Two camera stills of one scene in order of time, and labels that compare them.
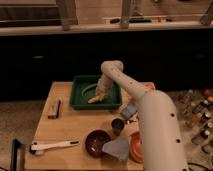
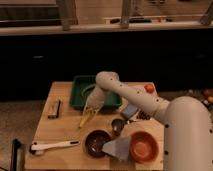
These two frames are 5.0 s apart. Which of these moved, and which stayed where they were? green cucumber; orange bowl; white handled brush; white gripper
Moved: white gripper
Stayed: white handled brush; green cucumber; orange bowl
